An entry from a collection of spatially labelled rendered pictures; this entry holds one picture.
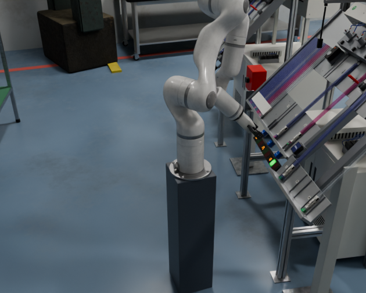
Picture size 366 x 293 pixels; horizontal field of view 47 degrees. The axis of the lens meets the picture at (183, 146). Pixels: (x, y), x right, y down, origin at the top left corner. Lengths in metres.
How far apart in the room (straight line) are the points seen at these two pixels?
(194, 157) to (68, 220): 1.25
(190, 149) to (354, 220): 1.00
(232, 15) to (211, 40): 0.12
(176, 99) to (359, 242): 1.31
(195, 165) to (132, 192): 1.20
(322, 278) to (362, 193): 0.47
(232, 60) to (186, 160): 0.48
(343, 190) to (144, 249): 1.22
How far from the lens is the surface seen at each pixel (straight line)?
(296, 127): 2.08
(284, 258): 2.29
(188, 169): 1.81
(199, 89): 1.62
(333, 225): 1.90
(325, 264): 2.05
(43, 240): 2.69
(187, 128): 1.71
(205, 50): 1.69
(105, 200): 2.90
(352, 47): 2.14
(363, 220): 2.37
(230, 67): 1.88
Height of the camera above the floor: 1.73
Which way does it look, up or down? 30 degrees down
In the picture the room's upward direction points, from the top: 1 degrees counter-clockwise
